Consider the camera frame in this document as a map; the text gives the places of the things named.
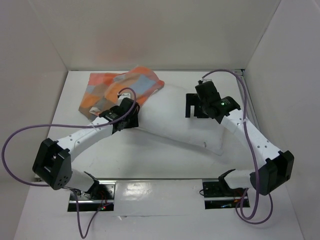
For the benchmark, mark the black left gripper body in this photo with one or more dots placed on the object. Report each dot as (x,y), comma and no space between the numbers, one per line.
(132,121)

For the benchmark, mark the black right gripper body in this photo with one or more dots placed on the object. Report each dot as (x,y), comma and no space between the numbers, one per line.
(194,105)

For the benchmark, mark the orange grey checked pillowcase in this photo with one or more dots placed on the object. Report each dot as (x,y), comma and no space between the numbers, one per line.
(103,88)

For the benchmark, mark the white pillow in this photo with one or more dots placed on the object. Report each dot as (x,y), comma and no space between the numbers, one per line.
(163,114)

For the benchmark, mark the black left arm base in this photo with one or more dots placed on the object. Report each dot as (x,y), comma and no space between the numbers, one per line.
(102,199)

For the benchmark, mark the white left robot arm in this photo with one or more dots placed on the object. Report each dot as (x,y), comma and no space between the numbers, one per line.
(53,162)

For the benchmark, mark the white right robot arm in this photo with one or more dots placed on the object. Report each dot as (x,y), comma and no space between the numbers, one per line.
(274,167)

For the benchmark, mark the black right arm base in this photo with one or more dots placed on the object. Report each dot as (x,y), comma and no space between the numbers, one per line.
(218,196)

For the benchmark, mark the aluminium table edge rail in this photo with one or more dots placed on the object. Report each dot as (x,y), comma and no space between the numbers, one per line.
(250,112)

